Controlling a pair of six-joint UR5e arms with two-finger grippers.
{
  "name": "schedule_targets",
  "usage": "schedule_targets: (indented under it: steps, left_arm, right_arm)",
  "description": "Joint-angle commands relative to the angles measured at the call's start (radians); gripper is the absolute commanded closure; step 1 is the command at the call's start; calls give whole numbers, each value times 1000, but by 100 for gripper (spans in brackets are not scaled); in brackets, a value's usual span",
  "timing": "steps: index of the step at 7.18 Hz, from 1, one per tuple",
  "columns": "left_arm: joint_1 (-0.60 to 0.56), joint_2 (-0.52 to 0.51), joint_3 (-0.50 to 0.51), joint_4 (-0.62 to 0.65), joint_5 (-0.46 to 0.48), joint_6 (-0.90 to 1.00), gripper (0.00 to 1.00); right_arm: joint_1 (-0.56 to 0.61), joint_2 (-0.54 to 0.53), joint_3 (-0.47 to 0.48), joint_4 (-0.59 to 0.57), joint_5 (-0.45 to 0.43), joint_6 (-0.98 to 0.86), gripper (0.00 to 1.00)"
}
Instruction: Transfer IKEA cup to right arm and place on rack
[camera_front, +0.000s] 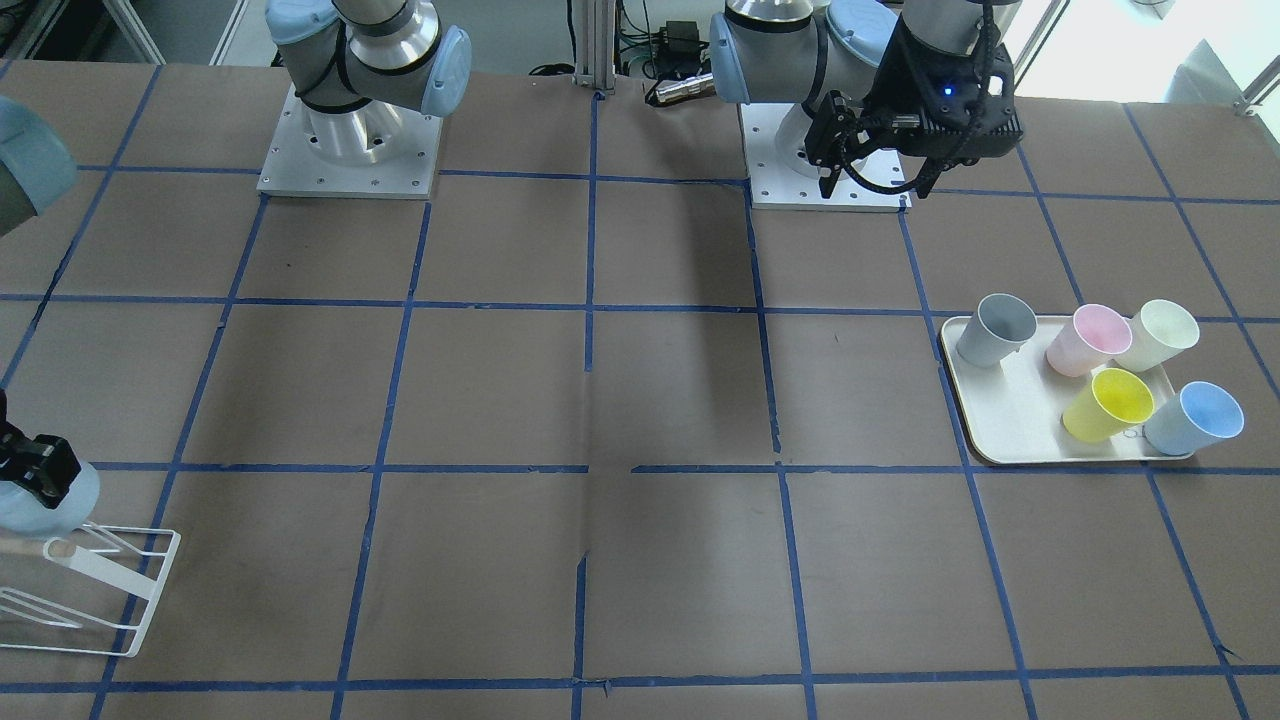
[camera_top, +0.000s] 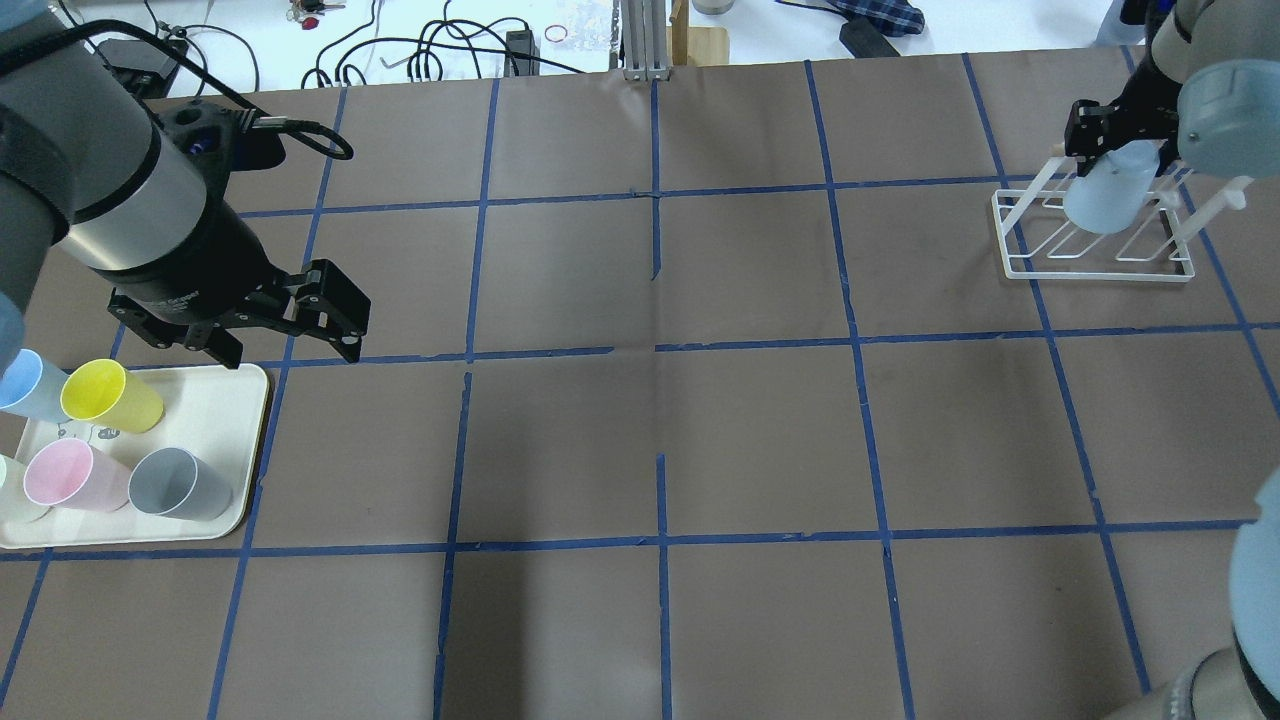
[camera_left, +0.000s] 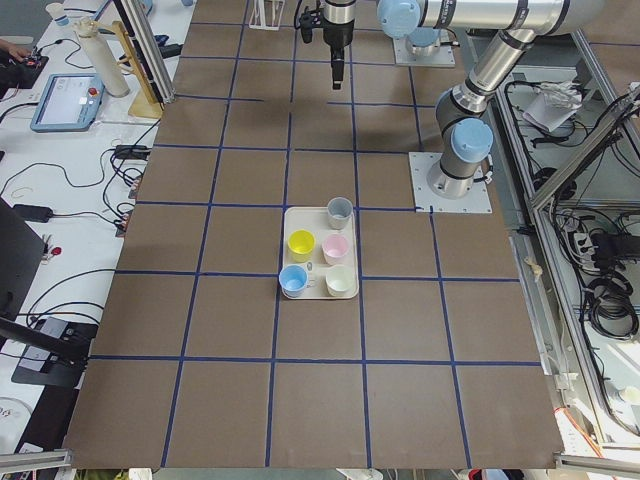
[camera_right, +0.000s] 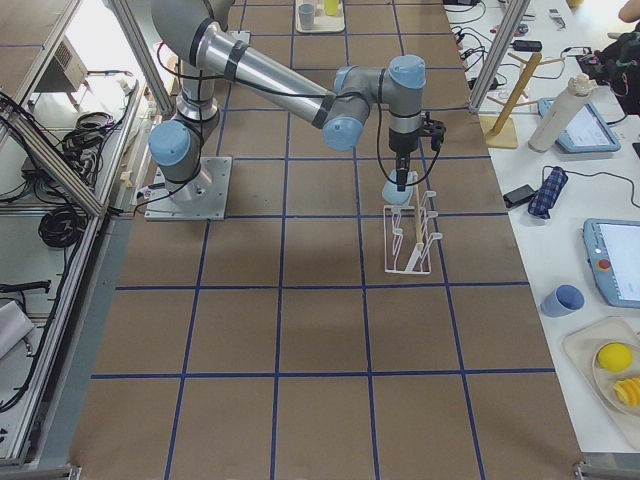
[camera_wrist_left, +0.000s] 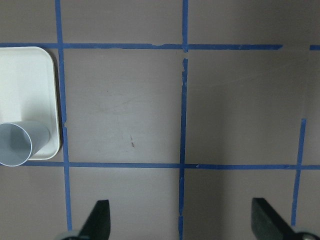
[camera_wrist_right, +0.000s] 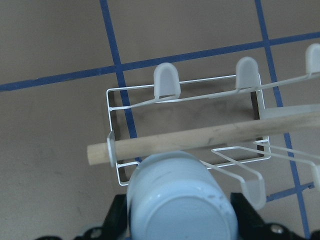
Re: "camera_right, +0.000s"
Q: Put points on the small black box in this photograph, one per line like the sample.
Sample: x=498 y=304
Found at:
x=519 y=196

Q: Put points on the wooden mug tree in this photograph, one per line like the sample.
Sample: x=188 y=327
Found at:
x=500 y=131

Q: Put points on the yellow plastic cup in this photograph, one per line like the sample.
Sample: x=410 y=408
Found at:
x=331 y=7

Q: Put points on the blue cup on side table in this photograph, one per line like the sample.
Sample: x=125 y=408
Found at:
x=563 y=300

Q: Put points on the yellow ball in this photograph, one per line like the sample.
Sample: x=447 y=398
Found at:
x=614 y=357

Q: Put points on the white cylindrical bottle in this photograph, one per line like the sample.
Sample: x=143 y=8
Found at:
x=563 y=109

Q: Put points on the aluminium frame post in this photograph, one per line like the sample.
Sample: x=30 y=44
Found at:
x=505 y=33

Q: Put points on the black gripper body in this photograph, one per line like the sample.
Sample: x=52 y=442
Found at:
x=401 y=143

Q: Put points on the folded blue plaid umbrella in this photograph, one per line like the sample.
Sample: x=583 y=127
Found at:
x=548 y=194

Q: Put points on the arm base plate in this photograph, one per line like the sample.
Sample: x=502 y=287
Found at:
x=244 y=36
x=204 y=198

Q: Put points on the grey plastic cup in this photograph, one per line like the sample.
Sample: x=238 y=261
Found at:
x=306 y=15

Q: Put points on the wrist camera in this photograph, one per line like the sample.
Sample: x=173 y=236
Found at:
x=434 y=130

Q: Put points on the near blue teach pendant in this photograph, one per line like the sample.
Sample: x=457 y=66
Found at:
x=612 y=248

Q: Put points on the yellow ridged toy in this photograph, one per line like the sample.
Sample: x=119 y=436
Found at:
x=628 y=391

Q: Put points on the white wire cup rack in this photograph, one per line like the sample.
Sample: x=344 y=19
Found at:
x=408 y=235

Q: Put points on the black power adapter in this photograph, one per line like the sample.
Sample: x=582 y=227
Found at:
x=527 y=45

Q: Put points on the cream plastic tray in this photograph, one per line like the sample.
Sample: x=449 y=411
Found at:
x=323 y=23

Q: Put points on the beige side tray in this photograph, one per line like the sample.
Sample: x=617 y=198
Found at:
x=581 y=348

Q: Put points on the blue teach pendant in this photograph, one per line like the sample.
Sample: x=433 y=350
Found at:
x=612 y=248
x=587 y=132

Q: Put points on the far blue teach pendant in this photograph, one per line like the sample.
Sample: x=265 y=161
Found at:
x=587 y=132

